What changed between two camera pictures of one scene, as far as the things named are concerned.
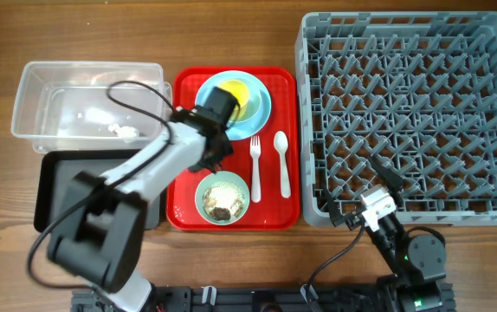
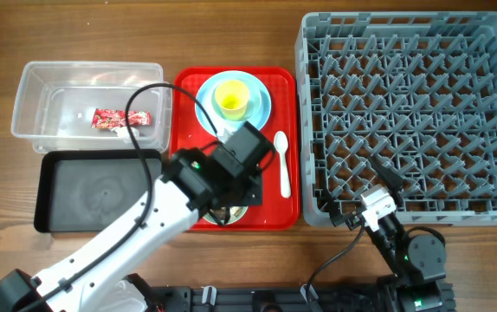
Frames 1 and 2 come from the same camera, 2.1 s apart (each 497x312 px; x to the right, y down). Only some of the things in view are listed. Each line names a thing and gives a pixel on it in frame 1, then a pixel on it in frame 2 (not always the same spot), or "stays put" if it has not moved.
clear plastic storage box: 92,106 stays put
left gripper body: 223,148 → 251,189
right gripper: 392,180 stays put
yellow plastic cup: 241,93 stays put
